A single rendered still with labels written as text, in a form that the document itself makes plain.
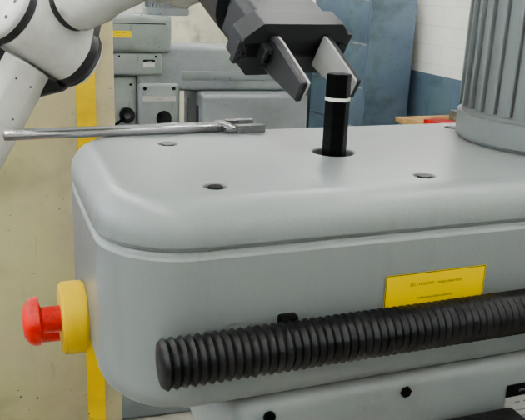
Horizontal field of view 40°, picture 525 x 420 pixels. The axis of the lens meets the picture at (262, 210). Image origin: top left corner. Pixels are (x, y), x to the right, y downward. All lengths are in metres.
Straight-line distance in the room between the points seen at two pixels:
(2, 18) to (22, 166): 1.45
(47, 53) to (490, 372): 0.62
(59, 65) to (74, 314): 0.43
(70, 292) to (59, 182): 1.78
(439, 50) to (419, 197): 7.42
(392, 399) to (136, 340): 0.22
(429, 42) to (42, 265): 6.25
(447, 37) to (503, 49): 7.16
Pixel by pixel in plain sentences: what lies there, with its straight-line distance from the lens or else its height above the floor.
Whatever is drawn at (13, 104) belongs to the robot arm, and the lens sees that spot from 0.94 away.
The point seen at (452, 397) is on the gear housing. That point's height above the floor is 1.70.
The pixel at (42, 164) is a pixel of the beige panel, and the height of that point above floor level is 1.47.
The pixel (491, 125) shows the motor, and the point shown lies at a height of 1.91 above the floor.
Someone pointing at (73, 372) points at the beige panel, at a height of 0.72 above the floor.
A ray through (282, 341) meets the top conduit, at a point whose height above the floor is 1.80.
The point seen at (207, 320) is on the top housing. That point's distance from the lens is 0.50.
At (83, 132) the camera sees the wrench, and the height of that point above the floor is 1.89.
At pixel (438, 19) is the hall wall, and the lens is 8.00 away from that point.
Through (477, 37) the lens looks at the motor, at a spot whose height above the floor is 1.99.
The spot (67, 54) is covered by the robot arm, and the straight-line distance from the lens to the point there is 0.94.
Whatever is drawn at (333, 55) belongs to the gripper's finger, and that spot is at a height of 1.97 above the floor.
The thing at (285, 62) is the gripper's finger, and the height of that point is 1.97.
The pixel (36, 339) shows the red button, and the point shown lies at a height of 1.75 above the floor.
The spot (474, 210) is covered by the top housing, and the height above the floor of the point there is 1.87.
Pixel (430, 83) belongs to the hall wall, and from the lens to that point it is 8.05.
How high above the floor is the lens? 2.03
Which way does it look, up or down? 17 degrees down
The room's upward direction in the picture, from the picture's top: 2 degrees clockwise
